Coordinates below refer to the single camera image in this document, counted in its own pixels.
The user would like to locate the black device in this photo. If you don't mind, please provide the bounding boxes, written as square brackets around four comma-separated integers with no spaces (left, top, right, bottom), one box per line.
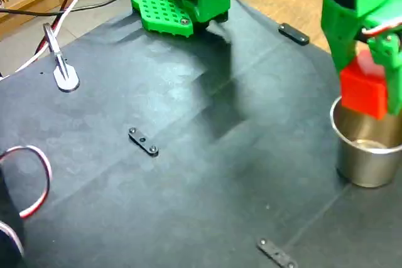
[0,167,28,268]

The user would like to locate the stainless steel cup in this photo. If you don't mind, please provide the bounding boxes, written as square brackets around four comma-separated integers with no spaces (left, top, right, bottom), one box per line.
[329,95,402,189]

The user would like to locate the thin red cable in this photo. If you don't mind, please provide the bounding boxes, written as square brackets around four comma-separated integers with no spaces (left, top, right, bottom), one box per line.
[34,0,79,57]

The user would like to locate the black screwed bracket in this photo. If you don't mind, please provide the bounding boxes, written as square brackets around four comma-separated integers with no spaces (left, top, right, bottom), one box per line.
[256,238,298,268]
[278,22,311,46]
[128,127,160,159]

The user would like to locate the red cube block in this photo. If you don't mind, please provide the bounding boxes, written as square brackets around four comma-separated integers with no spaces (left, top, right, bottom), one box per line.
[340,50,389,121]

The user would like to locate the metal clamp with grey pad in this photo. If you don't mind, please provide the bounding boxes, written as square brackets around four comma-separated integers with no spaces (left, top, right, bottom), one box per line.
[43,23,81,94]

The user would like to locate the long black cable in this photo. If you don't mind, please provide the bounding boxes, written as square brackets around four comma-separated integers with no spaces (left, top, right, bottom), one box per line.
[0,0,142,18]

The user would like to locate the white red servo cable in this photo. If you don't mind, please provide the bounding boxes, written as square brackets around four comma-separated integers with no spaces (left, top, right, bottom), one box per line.
[0,220,25,258]
[0,144,52,220]
[360,21,402,38]

